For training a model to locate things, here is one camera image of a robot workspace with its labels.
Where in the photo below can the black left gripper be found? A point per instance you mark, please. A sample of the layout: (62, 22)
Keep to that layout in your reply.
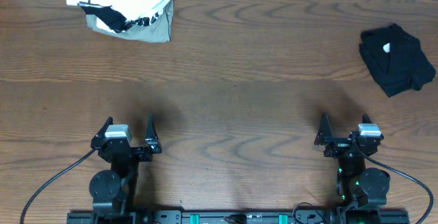
(129, 150)

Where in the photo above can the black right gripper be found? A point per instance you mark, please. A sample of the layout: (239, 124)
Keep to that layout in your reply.
(338, 145)

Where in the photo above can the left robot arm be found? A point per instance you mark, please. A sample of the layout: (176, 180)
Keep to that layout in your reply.
(113, 190)

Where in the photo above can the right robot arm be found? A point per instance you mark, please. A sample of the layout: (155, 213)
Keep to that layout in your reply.
(363, 190)

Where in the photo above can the black garment right side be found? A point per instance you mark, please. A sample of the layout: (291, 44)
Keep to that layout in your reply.
(395, 59)

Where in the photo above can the black folded garment on pile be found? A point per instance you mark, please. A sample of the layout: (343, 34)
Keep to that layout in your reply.
(112, 18)

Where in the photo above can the white black-print garment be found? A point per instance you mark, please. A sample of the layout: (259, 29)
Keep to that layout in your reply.
(144, 21)

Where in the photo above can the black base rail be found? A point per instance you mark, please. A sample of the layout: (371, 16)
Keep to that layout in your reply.
(300, 215)

